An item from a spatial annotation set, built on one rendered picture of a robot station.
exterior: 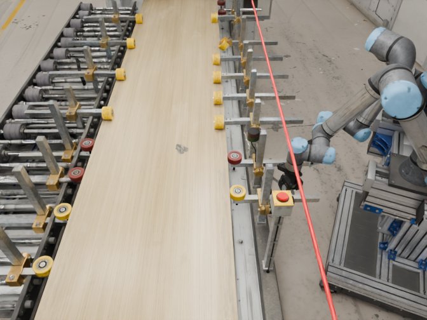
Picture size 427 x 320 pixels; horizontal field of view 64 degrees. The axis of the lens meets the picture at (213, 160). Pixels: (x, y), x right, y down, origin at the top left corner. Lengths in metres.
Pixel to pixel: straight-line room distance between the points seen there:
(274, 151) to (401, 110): 2.06
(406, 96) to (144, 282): 1.17
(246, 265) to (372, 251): 1.01
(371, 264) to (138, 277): 1.53
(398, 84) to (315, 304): 1.58
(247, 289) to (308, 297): 0.80
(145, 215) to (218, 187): 0.38
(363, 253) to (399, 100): 1.39
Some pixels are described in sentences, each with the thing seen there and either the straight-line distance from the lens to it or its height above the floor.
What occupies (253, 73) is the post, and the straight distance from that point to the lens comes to 2.09.
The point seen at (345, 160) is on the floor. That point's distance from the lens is 3.35.
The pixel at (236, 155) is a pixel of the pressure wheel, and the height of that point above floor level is 0.91.
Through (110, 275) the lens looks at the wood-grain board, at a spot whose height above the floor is 0.90.
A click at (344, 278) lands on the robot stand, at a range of 2.34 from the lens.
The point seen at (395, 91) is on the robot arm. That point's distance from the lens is 1.30.
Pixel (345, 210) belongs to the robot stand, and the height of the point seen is 0.23.
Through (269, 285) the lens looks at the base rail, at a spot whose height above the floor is 0.70.
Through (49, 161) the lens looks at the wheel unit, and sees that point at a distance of 1.95.
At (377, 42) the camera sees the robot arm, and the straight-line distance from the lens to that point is 1.79.
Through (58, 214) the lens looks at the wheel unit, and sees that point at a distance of 1.76.
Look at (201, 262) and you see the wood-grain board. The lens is 1.49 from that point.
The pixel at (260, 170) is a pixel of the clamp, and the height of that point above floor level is 0.87.
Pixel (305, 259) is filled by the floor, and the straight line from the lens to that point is 2.61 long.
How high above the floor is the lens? 2.21
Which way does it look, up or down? 45 degrees down
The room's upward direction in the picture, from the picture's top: straight up
